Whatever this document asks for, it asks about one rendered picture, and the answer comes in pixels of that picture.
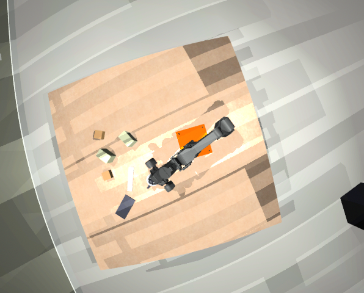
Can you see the white flat bar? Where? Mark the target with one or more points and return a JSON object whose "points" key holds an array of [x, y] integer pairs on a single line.
{"points": [[130, 178]]}

